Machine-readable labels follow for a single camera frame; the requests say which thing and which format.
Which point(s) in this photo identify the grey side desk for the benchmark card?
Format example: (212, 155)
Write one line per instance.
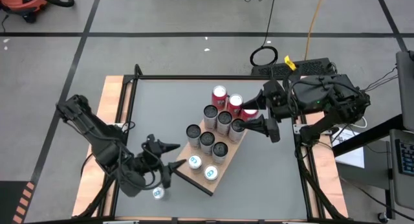
(401, 191)

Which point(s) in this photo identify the white can with green leaf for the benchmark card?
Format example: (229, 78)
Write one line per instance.
(224, 122)

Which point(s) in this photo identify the yellow clip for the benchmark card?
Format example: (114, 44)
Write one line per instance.
(290, 62)

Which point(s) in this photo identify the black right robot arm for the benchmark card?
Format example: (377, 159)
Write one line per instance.
(343, 110)

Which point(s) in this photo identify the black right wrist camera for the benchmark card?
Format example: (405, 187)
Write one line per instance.
(312, 91)

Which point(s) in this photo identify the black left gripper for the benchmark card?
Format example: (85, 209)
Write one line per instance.
(150, 159)

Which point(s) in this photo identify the wooden shelf black metal frame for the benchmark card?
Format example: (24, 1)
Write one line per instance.
(233, 149)

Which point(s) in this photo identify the grey monitor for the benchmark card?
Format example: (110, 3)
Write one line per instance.
(406, 88)

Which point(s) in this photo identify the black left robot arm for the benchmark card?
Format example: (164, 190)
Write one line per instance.
(97, 136)

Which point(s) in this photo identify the black perforated computer case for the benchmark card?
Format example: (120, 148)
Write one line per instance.
(310, 67)

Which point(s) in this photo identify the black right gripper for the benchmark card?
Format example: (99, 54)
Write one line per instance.
(276, 101)

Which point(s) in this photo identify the white paper sheet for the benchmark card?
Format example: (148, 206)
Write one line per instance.
(352, 156)

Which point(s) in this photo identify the black mat hazard stripes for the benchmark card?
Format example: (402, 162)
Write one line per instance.
(9, 201)

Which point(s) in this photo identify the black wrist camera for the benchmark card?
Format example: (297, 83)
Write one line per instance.
(312, 91)
(132, 182)

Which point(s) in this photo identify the backlit computer keyboard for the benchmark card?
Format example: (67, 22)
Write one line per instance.
(407, 157)

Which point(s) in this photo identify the orange shop vacuum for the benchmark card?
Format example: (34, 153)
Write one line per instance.
(22, 0)

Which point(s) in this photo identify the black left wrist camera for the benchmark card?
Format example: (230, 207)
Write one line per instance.
(132, 182)

